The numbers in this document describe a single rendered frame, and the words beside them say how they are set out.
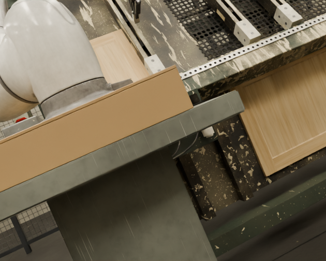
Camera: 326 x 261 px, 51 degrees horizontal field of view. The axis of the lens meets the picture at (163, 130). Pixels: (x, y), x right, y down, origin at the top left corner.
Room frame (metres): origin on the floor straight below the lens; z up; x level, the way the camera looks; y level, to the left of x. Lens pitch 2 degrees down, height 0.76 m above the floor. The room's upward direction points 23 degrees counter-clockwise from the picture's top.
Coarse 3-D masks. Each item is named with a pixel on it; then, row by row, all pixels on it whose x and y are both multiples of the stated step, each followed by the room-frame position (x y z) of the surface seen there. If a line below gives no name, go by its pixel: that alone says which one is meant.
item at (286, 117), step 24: (288, 72) 1.85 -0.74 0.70; (312, 72) 1.87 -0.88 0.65; (240, 96) 1.78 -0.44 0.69; (264, 96) 1.81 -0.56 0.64; (288, 96) 1.83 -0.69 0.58; (312, 96) 1.86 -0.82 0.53; (264, 120) 1.80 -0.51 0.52; (288, 120) 1.82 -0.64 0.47; (312, 120) 1.85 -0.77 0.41; (264, 144) 1.78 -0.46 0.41; (288, 144) 1.81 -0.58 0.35; (312, 144) 1.83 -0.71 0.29; (264, 168) 1.77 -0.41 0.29
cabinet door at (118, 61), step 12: (108, 36) 1.71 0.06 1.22; (120, 36) 1.71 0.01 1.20; (96, 48) 1.68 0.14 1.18; (108, 48) 1.67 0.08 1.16; (120, 48) 1.67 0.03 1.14; (132, 48) 1.66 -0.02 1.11; (108, 60) 1.63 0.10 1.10; (120, 60) 1.63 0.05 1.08; (132, 60) 1.62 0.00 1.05; (108, 72) 1.59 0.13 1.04; (120, 72) 1.59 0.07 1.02; (132, 72) 1.59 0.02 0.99; (144, 72) 1.58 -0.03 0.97
